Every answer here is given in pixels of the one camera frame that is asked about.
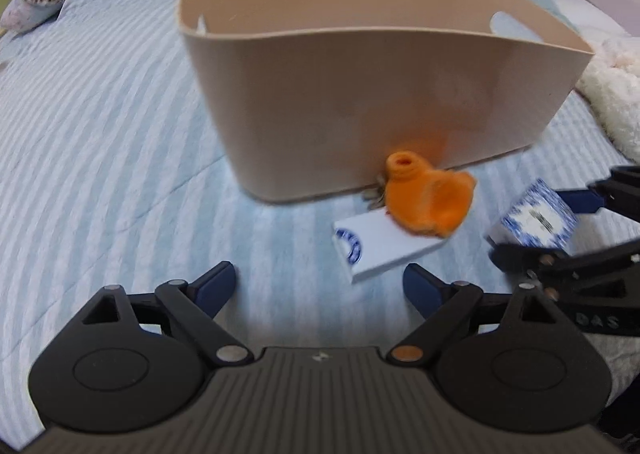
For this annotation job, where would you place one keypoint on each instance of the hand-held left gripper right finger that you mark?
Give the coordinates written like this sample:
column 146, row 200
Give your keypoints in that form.
column 419, row 284

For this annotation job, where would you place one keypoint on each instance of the light blue striped bedsheet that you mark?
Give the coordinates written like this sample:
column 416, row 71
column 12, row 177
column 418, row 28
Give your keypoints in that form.
column 100, row 133

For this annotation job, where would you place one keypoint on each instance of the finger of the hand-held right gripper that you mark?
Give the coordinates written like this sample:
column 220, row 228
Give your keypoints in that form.
column 582, row 201
column 520, row 256

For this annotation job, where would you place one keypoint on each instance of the white box with blue emblem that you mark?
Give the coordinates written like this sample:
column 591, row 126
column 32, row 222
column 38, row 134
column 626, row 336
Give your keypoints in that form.
column 380, row 246

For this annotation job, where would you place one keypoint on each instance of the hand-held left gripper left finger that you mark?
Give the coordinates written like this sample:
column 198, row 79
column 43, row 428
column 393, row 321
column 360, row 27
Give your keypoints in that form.
column 219, row 284

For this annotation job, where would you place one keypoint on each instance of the beige plastic basket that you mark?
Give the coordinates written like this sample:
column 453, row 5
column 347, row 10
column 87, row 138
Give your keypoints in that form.
column 350, row 98

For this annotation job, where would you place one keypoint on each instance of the blue patterned small box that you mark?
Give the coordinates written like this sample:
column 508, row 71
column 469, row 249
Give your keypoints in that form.
column 537, row 219

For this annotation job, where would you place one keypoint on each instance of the pale pink cloth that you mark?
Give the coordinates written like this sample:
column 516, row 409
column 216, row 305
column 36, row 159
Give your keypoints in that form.
column 25, row 16

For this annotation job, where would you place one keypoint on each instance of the orange crumpled sock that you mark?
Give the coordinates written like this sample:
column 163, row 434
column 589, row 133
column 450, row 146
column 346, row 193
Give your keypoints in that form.
column 425, row 201

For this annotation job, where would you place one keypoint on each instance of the white fluffy blanket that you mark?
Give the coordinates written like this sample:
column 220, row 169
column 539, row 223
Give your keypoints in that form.
column 612, row 93

